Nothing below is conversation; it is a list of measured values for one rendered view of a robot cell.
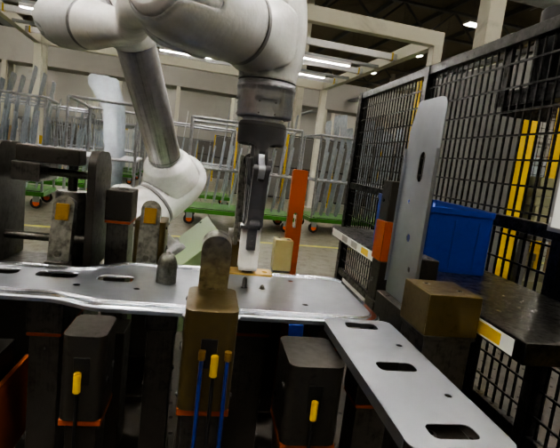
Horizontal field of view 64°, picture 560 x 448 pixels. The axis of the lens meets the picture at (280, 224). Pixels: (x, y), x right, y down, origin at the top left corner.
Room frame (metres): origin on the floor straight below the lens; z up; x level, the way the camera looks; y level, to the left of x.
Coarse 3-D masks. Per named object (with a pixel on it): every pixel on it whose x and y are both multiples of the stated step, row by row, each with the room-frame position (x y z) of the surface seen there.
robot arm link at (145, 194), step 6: (114, 186) 1.35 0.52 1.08; (120, 186) 1.35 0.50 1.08; (126, 186) 1.37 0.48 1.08; (138, 186) 1.43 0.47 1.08; (144, 192) 1.38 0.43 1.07; (150, 192) 1.39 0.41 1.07; (138, 198) 1.35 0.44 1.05; (144, 198) 1.36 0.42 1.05; (150, 198) 1.37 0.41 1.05; (156, 198) 1.38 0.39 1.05; (138, 204) 1.34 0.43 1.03; (162, 204) 1.39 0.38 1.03; (138, 210) 1.33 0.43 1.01; (162, 210) 1.39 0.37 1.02; (138, 216) 1.33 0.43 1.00; (162, 216) 1.38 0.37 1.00; (168, 216) 1.41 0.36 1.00; (132, 240) 1.31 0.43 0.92; (132, 246) 1.32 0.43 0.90
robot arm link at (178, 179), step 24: (120, 48) 1.13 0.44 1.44; (144, 48) 1.14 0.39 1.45; (144, 72) 1.19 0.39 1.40; (144, 96) 1.23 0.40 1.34; (144, 120) 1.28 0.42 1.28; (168, 120) 1.31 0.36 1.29; (144, 144) 1.36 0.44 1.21; (168, 144) 1.35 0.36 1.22; (144, 168) 1.41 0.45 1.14; (168, 168) 1.39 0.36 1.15; (192, 168) 1.45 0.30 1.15; (168, 192) 1.40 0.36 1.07; (192, 192) 1.47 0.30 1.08
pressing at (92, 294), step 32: (0, 288) 0.58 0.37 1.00; (32, 288) 0.59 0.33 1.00; (64, 288) 0.60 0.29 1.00; (96, 288) 0.62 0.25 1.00; (128, 288) 0.64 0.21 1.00; (160, 288) 0.65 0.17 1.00; (256, 288) 0.71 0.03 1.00; (288, 288) 0.74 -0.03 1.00; (320, 288) 0.76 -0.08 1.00; (256, 320) 0.60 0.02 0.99; (288, 320) 0.60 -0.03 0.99; (320, 320) 0.61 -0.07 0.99
